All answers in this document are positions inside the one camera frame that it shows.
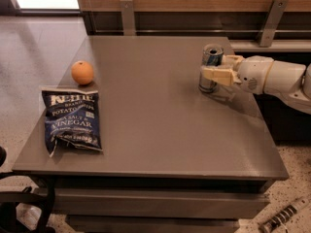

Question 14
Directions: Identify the grey drawer front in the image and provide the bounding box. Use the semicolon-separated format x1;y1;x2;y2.
52;188;269;219

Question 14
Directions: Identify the silver blue redbull can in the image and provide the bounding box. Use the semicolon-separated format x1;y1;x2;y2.
198;44;224;93

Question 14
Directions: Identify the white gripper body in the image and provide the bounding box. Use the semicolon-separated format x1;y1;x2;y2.
237;56;274;94

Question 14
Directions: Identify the striped tube on floor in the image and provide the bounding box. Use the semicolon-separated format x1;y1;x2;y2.
259;197;310;233

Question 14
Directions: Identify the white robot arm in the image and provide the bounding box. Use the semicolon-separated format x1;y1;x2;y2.
200;55;311;114

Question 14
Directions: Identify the metal wall bracket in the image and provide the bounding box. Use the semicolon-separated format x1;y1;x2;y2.
121;0;136;36
258;0;289;48

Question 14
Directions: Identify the orange fruit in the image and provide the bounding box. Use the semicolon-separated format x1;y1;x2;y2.
71;61;94;85

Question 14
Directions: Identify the black chair base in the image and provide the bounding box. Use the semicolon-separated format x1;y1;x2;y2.
0;146;56;233

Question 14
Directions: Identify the blue kettle chip bag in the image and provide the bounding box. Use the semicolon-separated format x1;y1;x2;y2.
42;88;102;156

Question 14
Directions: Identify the left metal wall bracket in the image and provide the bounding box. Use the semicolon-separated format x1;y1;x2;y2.
121;0;136;36

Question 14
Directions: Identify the right metal wall bracket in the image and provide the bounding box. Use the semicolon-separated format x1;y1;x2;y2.
258;0;289;48

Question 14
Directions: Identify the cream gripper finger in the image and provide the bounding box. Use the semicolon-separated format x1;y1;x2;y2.
222;54;244;68
200;66;241;86

